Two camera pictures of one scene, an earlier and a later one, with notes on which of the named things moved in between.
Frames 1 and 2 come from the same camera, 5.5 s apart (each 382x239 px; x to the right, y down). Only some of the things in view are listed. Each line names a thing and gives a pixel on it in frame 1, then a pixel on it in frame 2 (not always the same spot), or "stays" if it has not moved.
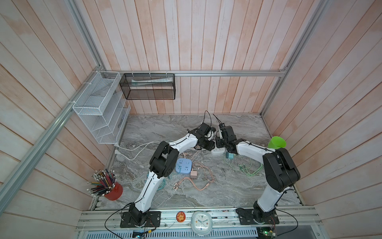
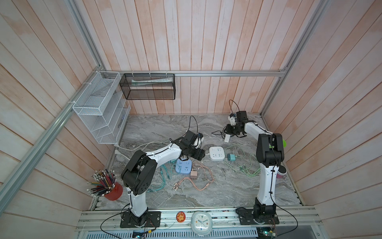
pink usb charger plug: (193, 174) stays
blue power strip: (183, 166) stays
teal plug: (230, 156) stays
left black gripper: (210, 147) → (199, 154)
